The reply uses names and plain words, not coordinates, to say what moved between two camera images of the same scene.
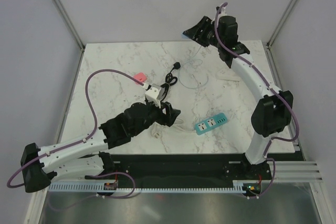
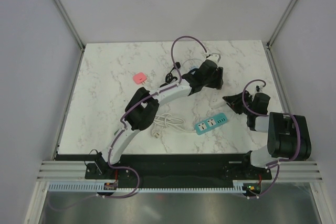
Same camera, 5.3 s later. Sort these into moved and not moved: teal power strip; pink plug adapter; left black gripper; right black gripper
Moved: right black gripper; left black gripper
Not moved: teal power strip; pink plug adapter
